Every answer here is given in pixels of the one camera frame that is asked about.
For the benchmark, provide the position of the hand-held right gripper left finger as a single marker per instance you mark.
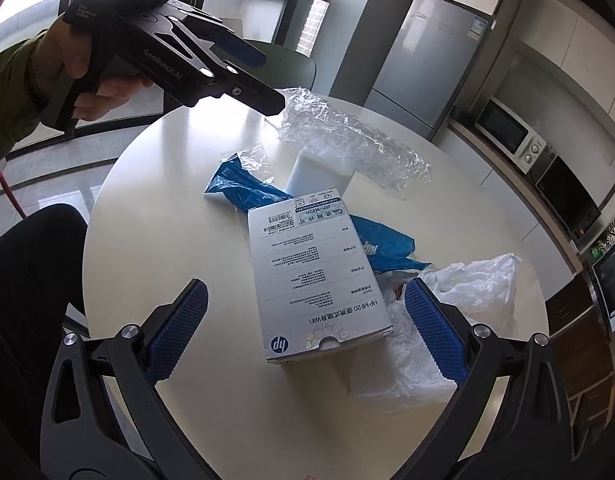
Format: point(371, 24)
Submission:
point(180, 325)

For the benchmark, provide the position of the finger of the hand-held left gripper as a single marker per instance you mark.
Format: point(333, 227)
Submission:
point(257, 97)
point(242, 52)

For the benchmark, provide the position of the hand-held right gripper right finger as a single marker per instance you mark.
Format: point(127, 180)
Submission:
point(435, 332)

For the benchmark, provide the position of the white plastic bag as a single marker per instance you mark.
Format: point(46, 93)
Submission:
point(467, 285)

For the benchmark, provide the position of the blue plastic bag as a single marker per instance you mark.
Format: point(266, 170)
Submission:
point(237, 185)

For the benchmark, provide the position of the clear plastic wrap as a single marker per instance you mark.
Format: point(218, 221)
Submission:
point(347, 135)

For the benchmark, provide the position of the white printed box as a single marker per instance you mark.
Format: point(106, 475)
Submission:
point(312, 280)

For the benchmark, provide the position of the person's left forearm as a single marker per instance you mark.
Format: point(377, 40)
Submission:
point(7, 90)

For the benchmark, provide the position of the person's left hand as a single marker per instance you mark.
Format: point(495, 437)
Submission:
point(77, 55)

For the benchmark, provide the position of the green chair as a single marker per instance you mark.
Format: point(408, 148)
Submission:
point(282, 65)

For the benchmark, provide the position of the round white table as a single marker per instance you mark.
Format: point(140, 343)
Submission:
point(187, 240)

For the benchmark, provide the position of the white foam block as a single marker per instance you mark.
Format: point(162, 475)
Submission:
point(312, 175)

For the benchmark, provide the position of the brown wooden cabinets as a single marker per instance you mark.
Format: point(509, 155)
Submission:
point(577, 320)

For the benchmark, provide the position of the white counter cabinets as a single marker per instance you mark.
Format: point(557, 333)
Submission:
point(492, 195)

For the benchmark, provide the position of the person's left leg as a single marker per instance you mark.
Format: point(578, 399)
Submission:
point(32, 285)

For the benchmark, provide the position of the silver fridge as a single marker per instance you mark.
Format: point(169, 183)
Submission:
point(427, 60)

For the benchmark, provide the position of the white microwave with dark door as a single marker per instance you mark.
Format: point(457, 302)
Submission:
point(612, 280)

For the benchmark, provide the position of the black microwave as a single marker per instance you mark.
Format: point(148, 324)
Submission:
point(567, 195)

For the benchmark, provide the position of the potted plant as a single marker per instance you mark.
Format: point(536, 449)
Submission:
point(610, 235)

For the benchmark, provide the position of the white microwave with dials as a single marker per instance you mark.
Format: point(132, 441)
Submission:
point(502, 127)

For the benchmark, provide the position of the red metal frame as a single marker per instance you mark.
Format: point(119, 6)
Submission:
point(5, 187)

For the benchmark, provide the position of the white wall cabinets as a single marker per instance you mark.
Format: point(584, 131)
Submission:
point(577, 35)

